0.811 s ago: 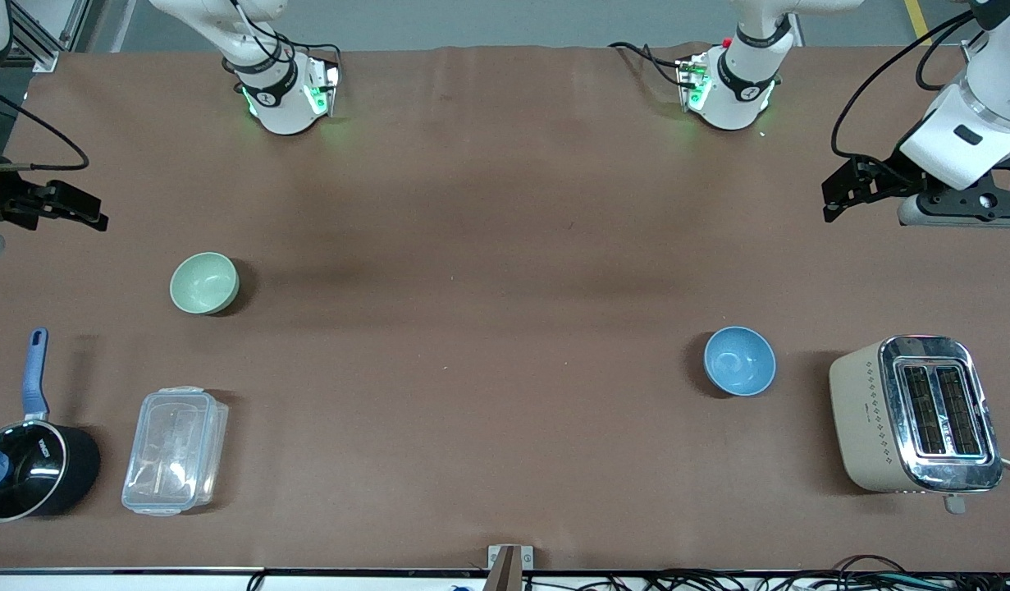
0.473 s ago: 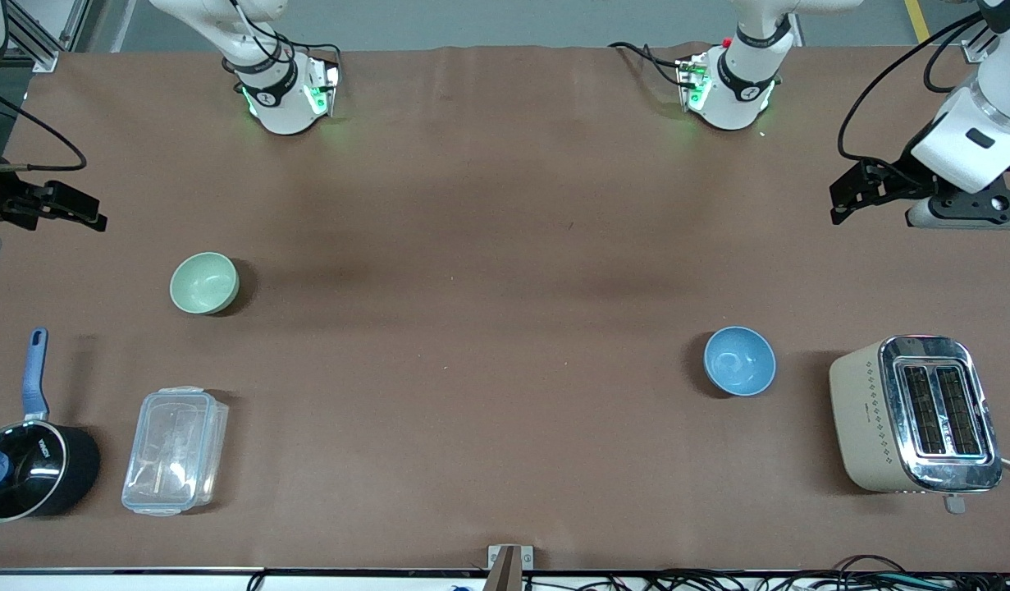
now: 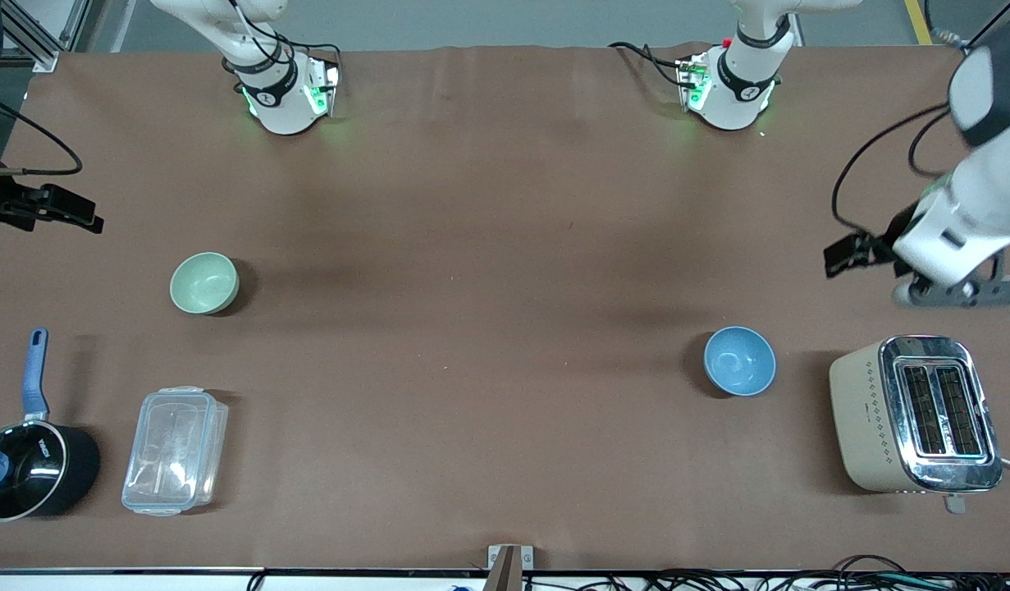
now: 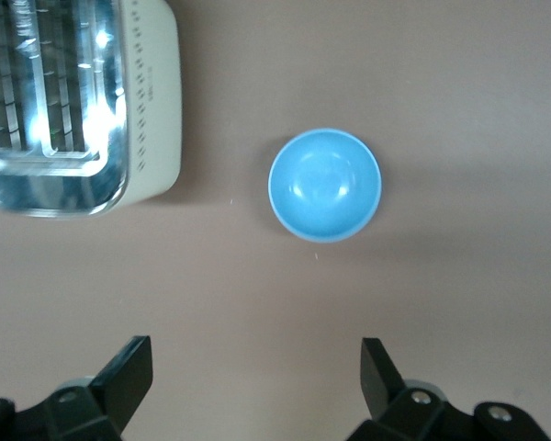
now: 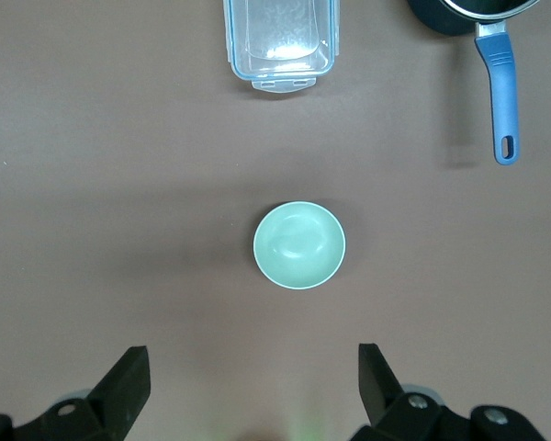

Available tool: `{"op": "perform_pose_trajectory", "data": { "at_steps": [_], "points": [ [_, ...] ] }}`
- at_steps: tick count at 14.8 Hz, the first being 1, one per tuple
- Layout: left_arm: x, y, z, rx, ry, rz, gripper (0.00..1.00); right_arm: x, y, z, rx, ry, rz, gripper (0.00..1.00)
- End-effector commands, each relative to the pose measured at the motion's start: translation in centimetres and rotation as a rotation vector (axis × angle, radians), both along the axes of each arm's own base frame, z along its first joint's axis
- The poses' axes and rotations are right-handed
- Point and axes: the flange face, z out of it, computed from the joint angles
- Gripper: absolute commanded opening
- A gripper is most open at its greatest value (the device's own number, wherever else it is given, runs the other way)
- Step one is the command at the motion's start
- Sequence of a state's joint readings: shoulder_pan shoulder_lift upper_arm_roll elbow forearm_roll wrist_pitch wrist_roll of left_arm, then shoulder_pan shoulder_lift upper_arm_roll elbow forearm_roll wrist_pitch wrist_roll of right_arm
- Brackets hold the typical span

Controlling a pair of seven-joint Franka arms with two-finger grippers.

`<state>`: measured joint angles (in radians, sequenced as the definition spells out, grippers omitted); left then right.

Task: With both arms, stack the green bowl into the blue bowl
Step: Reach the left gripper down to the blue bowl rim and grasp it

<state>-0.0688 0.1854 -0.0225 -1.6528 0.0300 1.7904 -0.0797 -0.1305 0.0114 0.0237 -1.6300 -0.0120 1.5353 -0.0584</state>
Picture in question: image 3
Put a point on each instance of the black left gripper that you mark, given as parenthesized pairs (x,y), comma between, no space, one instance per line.
(898,227)

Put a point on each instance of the grey metal bracket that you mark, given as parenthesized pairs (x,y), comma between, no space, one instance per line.
(509,566)

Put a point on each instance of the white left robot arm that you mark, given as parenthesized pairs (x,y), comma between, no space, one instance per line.
(976,205)

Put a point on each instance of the aluminium frame profile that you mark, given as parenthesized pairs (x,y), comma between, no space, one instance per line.
(30,37)

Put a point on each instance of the glass pan lid blue knob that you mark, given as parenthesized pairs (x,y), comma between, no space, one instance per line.
(20,472)

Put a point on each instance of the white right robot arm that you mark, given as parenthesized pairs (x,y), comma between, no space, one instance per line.
(279,103)

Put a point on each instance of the beige chrome toaster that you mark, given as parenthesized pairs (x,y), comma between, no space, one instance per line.
(915,414)

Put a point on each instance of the blue bowl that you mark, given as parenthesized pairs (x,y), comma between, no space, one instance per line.
(738,361)

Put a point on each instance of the green bowl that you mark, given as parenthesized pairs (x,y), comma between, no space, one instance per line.
(203,283)

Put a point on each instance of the clear plastic food container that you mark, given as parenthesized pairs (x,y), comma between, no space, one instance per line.
(175,451)

